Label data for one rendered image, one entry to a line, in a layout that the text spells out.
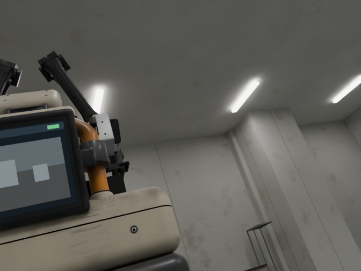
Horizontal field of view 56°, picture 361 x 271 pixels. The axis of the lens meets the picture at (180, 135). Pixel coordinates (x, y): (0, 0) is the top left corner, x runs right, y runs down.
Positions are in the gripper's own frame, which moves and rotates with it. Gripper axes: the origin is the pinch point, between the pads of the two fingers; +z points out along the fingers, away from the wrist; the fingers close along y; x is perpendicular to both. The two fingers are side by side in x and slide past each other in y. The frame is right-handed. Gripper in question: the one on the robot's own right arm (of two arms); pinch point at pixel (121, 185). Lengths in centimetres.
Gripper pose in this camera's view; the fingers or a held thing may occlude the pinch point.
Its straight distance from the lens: 150.4
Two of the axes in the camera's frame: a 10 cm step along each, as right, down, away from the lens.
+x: 2.0, -4.5, -8.7
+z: 2.9, 8.8, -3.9
